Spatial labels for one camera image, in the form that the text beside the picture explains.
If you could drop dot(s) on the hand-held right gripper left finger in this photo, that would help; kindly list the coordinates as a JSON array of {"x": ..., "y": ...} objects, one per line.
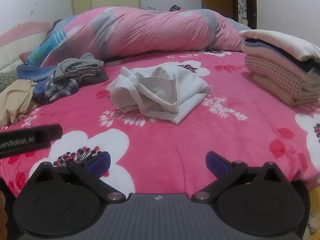
[{"x": 100, "y": 163}]

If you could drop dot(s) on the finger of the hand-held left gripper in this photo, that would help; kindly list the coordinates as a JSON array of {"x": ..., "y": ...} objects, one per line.
[{"x": 55, "y": 132}]

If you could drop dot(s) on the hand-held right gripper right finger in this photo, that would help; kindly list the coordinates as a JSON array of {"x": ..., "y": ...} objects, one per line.
[{"x": 216, "y": 166}]

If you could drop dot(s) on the beige crumpled garment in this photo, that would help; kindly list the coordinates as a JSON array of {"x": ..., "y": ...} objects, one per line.
[{"x": 15, "y": 97}]

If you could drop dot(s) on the pink floral bed blanket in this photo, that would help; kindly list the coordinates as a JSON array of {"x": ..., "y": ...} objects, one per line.
[{"x": 162, "y": 135}]

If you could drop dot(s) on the green patterned pillow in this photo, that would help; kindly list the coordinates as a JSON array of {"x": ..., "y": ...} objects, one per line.
[{"x": 5, "y": 82}]

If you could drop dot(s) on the blue crumpled garment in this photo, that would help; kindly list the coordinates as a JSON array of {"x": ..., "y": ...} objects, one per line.
[{"x": 32, "y": 72}]

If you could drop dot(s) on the dark brown garment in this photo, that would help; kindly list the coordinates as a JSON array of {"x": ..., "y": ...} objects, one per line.
[{"x": 97, "y": 77}]

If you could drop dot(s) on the dark pink pillow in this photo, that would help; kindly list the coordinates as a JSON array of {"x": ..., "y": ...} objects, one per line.
[{"x": 25, "y": 57}]

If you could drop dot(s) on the blue striped printed cloth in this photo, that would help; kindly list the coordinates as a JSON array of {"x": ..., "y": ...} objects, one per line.
[{"x": 47, "y": 45}]

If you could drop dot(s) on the pink and white headboard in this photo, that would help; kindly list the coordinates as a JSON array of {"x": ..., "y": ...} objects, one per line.
[{"x": 10, "y": 52}]

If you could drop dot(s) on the beige folded garment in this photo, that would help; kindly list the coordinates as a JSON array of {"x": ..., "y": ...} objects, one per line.
[{"x": 275, "y": 87}]

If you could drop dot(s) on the dark cloth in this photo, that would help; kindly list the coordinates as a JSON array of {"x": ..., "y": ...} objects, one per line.
[{"x": 53, "y": 26}]

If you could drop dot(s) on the lavender folded garment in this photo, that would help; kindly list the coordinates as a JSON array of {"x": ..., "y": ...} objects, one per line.
[{"x": 257, "y": 46}]

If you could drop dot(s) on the black folded garment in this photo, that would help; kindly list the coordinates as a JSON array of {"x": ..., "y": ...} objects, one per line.
[{"x": 307, "y": 65}]

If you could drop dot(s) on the pink and grey quilt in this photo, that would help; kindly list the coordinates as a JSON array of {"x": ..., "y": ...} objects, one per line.
[{"x": 150, "y": 30}]

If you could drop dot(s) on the paper notes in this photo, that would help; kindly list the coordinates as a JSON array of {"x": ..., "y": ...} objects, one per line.
[{"x": 242, "y": 7}]

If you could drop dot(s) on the background clutter pile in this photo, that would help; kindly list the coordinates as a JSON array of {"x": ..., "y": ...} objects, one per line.
[{"x": 177, "y": 7}]

